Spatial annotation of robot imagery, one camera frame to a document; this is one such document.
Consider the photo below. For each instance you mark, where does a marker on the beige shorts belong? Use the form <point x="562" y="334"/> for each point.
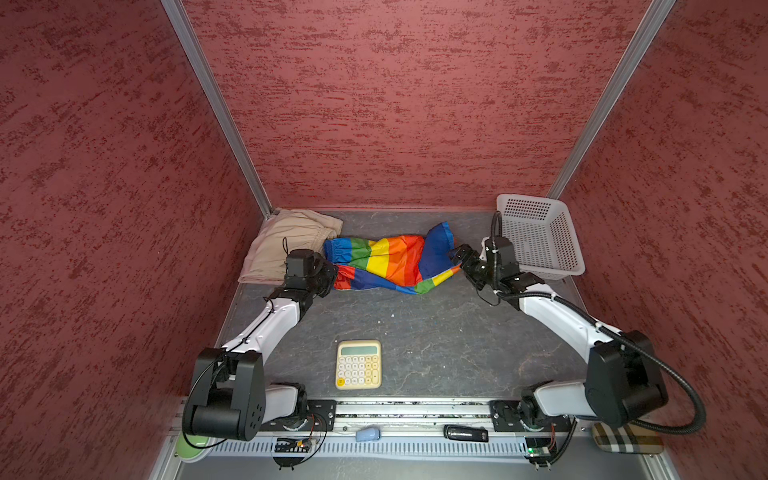
<point x="286" y="231"/>

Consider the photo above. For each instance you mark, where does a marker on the left circuit board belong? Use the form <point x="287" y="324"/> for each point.
<point x="296" y="446"/>

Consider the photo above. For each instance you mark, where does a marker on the multicolour striped shorts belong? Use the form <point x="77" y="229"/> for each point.
<point x="408" y="264"/>

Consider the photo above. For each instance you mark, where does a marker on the right circuit board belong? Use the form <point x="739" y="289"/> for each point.
<point x="540" y="449"/>

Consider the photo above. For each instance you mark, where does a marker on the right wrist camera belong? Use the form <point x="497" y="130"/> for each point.
<point x="501" y="256"/>

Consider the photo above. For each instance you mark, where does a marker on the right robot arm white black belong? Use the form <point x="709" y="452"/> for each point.
<point x="621" y="385"/>

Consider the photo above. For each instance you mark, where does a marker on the green round button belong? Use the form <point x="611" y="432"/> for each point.
<point x="192" y="448"/>

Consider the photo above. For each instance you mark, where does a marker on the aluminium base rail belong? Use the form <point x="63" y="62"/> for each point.
<point x="411" y="429"/>

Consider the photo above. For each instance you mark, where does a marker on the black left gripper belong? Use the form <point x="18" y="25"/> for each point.
<point x="331" y="271"/>

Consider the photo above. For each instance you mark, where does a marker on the small blue object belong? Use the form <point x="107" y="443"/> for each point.
<point x="368" y="434"/>

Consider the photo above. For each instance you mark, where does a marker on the yellow calculator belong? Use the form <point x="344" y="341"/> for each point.
<point x="359" y="365"/>

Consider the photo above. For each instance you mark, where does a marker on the plaid glasses case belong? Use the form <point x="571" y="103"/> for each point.
<point x="629" y="439"/>

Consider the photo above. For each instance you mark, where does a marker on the white plastic basket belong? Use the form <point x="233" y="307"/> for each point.
<point x="543" y="235"/>

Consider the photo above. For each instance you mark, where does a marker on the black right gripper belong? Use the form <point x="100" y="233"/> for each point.
<point x="471" y="257"/>

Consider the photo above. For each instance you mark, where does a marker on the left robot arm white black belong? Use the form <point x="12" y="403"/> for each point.
<point x="230" y="398"/>

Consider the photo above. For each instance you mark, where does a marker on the black usb stick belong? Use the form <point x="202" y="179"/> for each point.
<point x="465" y="434"/>

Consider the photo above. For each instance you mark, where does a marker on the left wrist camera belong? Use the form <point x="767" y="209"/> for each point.
<point x="301" y="265"/>

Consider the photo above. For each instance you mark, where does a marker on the circuit board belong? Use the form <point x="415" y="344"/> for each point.
<point x="540" y="449"/>
<point x="296" y="446"/>

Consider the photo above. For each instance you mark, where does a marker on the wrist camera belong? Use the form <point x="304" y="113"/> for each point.
<point x="301" y="265"/>
<point x="501" y="256"/>

